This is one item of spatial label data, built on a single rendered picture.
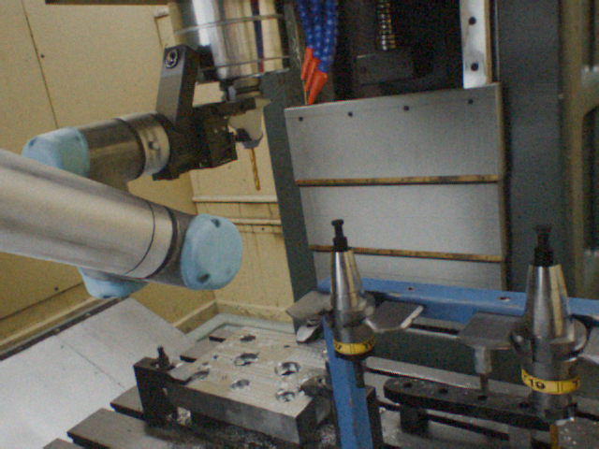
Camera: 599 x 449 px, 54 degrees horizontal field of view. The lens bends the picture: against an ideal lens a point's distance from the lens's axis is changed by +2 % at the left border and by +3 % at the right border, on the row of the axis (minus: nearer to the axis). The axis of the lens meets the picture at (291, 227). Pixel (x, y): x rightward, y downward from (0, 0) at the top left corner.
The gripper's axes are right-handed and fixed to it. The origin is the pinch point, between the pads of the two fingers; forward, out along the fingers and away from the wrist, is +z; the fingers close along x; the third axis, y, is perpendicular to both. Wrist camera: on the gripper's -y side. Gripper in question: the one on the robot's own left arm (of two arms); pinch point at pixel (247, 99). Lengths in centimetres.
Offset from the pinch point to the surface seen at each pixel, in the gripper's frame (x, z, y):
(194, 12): 1.1, -8.8, -12.3
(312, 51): 15.2, -4.1, -5.1
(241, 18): 6.2, -5.8, -10.7
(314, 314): 18.3, -17.1, 25.0
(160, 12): -97, 80, -25
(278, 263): -66, 80, 64
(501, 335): 39.8, -15.8, 24.9
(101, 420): -39, -14, 57
